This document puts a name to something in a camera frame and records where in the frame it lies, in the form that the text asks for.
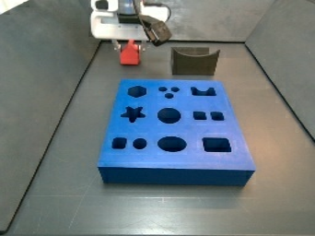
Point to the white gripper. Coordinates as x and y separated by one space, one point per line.
115 22

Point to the red three prong object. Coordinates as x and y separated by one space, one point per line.
130 54

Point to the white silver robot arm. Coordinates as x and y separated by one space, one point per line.
127 2

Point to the black curved fixture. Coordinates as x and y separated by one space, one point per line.
194 61

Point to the blue foam shape board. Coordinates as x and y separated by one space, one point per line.
174 135

